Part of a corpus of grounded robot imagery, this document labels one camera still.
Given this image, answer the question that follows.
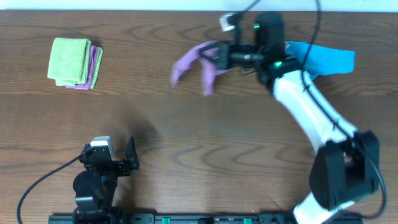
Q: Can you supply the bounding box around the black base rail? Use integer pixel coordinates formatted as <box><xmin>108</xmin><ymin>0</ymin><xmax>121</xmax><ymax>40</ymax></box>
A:
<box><xmin>48</xmin><ymin>212</ymin><xmax>364</xmax><ymax>224</ymax></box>

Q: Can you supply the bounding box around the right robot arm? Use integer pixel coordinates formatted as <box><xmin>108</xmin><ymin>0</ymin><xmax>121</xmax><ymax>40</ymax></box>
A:
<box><xmin>199</xmin><ymin>12</ymin><xmax>386</xmax><ymax>223</ymax></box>

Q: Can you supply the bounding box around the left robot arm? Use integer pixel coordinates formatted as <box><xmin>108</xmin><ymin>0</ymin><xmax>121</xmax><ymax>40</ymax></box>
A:
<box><xmin>72</xmin><ymin>136</ymin><xmax>139</xmax><ymax>224</ymax></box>

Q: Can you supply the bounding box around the purple microfiber cloth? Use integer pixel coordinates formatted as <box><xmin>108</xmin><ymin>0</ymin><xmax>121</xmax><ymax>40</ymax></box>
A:
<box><xmin>170</xmin><ymin>40</ymin><xmax>230</xmax><ymax>96</ymax></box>

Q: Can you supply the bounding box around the folded purple cloth in stack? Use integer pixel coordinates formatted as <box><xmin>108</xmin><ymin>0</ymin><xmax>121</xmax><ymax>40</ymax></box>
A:
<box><xmin>65</xmin><ymin>45</ymin><xmax>98</xmax><ymax>90</ymax></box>

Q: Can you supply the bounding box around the folded green cloth top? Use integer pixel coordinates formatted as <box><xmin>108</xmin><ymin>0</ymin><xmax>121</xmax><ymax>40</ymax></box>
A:
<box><xmin>47</xmin><ymin>37</ymin><xmax>91</xmax><ymax>86</ymax></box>

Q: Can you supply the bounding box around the blue microfiber cloth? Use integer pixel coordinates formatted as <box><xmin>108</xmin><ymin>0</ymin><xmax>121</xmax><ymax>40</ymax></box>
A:
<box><xmin>285</xmin><ymin>41</ymin><xmax>356</xmax><ymax>79</ymax></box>

